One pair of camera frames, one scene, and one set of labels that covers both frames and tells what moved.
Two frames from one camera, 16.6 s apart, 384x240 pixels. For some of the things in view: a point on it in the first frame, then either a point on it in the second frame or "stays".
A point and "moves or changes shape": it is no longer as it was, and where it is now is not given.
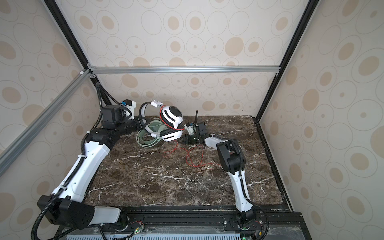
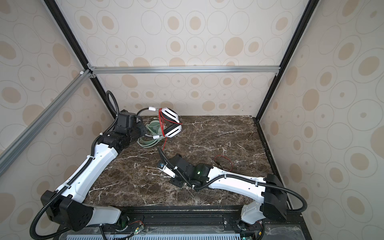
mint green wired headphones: (144, 139) stays
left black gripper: (141, 125) → (139, 123)
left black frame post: (53, 5) stays
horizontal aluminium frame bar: (93, 70) stays
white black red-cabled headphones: (171, 116) moves or changes shape
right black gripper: (187, 140) → (174, 183)
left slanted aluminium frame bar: (24, 139) stays
